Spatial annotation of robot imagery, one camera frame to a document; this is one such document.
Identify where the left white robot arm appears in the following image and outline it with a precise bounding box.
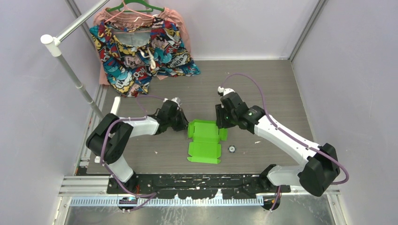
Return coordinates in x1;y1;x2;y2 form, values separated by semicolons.
85;97;188;194

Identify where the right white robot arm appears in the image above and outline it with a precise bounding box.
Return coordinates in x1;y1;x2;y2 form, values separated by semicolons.
215;88;340;197

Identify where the colorful patterned shirt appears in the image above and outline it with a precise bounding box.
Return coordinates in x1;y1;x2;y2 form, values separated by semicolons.
89;8;200;97

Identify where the green clothes hanger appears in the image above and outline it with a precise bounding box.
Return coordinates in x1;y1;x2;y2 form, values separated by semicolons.
106;0;166;13

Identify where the metal clothes rack pole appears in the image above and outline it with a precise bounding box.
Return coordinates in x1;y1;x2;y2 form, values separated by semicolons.
40;0;108;119

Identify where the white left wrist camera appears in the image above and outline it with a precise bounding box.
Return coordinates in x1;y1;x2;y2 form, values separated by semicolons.
171;97;181;106

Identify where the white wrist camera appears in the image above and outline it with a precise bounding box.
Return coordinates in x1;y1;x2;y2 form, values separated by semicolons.
171;97;181;106
217;86;235;97

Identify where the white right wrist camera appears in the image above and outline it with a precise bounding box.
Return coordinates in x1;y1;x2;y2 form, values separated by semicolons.
217;86;235;97

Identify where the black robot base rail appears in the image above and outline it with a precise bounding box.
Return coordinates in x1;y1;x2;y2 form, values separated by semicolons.
125;173;277;200

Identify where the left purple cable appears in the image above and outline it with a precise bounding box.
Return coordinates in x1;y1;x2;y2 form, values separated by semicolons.
93;93;178;209

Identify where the purple cable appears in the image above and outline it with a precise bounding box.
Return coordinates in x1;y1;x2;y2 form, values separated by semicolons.
93;93;178;209
219;73;350;212

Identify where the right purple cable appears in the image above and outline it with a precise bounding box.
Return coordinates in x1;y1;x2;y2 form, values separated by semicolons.
219;73;350;212

